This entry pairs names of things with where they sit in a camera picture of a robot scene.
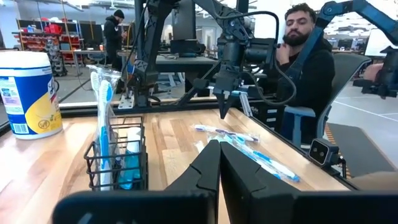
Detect shelf with red bins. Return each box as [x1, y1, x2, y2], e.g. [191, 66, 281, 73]
[12, 20, 77, 77]

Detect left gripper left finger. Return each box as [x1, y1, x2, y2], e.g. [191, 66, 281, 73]
[52, 139, 221, 224]

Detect white metal bracket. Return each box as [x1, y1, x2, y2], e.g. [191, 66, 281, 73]
[117, 92, 136, 110]

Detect purple white toothbrush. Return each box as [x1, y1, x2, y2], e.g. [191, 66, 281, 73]
[190, 123, 261, 144]

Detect blue white toothbrush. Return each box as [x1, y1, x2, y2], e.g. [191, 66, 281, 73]
[86, 64, 102, 187]
[95, 67, 123, 192]
[214, 133, 302, 184]

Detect black work desk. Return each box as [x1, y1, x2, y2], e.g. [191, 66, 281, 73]
[154, 54, 220, 98]

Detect black floor mat orange stripes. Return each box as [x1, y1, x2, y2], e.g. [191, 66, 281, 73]
[323, 122, 398, 179]

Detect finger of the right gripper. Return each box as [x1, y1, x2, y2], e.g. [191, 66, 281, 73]
[223, 92, 239, 120]
[216, 92, 227, 120]

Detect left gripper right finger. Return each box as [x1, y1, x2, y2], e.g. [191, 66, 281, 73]
[219, 141, 398, 224]

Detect person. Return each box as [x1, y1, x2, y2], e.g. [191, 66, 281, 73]
[103, 9, 129, 72]
[275, 2, 336, 144]

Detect small blue bottle white cap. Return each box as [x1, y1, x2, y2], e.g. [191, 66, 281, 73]
[119, 126, 143, 190]

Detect white wipes canister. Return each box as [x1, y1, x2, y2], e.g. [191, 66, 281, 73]
[0, 50, 64, 141]

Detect grey office chair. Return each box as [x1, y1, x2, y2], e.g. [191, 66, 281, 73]
[279, 52, 373, 149]

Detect person's hand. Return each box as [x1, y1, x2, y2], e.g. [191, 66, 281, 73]
[275, 42, 292, 65]

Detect white aluminium profile bar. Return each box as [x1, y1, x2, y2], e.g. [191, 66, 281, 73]
[238, 91, 254, 118]

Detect grey stereo camera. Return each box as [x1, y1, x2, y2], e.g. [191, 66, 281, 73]
[308, 138, 340, 169]

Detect black wire caddy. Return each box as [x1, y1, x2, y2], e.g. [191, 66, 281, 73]
[83, 115, 149, 192]

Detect black computer monitor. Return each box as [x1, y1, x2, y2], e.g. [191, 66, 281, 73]
[170, 0, 206, 58]

